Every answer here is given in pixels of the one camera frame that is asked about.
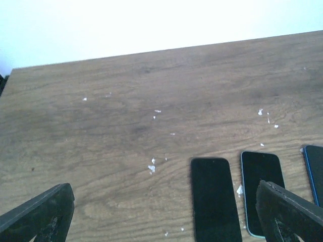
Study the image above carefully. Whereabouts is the blue phone black screen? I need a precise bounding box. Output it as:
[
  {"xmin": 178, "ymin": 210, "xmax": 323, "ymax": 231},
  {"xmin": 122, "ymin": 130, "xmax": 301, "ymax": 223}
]
[{"xmin": 303, "ymin": 145, "xmax": 322, "ymax": 207}]

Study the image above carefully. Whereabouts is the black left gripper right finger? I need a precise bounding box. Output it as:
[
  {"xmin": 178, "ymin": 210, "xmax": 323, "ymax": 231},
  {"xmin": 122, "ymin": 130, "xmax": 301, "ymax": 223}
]
[{"xmin": 255, "ymin": 180, "xmax": 322, "ymax": 241}]

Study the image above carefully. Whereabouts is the teal phone black screen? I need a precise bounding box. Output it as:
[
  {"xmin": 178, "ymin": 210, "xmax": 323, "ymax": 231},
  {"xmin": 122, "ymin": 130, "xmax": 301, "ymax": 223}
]
[{"xmin": 241, "ymin": 151, "xmax": 285, "ymax": 238}]

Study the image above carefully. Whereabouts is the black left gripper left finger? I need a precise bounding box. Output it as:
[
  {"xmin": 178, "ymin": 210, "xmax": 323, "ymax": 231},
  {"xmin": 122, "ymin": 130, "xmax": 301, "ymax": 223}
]
[{"xmin": 1, "ymin": 183, "xmax": 75, "ymax": 241}]

